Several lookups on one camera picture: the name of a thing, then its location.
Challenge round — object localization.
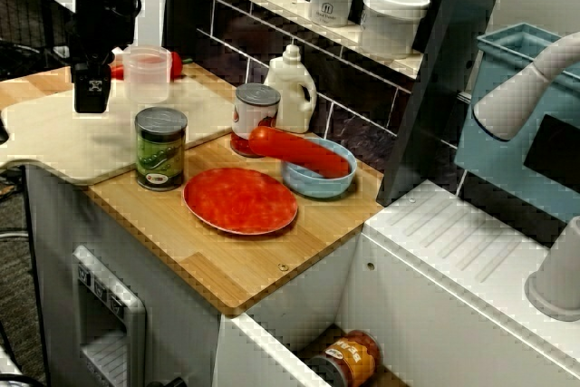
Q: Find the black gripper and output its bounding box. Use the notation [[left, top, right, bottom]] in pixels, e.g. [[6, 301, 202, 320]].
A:
[[67, 0, 140, 114]]

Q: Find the green pea can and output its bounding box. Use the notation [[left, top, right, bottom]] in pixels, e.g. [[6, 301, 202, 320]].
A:
[[134, 107, 189, 192]]

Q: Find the red toy sausage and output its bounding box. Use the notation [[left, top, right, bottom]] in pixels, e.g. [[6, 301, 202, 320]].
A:
[[247, 126, 351, 179]]

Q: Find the light wooden cutting board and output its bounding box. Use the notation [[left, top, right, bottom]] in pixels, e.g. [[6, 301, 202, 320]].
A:
[[0, 73, 248, 187]]

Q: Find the clear plastic cup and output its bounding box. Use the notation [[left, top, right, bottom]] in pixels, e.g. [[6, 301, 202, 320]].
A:
[[121, 45, 174, 105]]

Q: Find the red chili pepper toy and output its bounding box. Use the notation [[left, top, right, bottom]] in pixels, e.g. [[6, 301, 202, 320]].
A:
[[169, 51, 195, 79]]

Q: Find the tomato can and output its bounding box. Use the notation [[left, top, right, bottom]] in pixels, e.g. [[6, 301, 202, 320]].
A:
[[230, 82, 282, 160]]

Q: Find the red plate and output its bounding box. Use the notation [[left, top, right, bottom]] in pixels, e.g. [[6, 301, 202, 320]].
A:
[[182, 168, 299, 237]]

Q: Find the white detergent bottle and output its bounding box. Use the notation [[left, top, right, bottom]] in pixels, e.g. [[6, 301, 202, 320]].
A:
[[264, 42, 318, 134]]

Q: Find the gray washer front panel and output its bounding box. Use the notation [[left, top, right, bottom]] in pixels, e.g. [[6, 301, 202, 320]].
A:
[[72, 245, 148, 387]]

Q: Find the blue bowl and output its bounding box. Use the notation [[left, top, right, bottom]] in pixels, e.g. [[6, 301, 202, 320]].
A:
[[280, 136, 358, 200]]

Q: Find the dark tile backsplash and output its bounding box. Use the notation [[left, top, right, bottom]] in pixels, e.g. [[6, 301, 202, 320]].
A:
[[195, 0, 459, 189]]

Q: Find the dark shelf unit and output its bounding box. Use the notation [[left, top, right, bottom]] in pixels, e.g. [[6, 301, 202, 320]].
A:
[[161, 0, 514, 208]]

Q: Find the orange beans can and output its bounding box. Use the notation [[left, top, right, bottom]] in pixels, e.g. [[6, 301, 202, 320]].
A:
[[312, 330, 382, 387]]

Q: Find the white toy sink unit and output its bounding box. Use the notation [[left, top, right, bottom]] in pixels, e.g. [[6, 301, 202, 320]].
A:
[[216, 178, 580, 387]]

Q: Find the gray toy faucet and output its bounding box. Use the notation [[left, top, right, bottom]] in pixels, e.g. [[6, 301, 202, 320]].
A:
[[472, 32, 580, 321]]

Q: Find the black panel on rack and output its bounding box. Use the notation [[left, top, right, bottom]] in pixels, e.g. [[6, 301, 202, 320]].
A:
[[524, 113, 580, 185]]

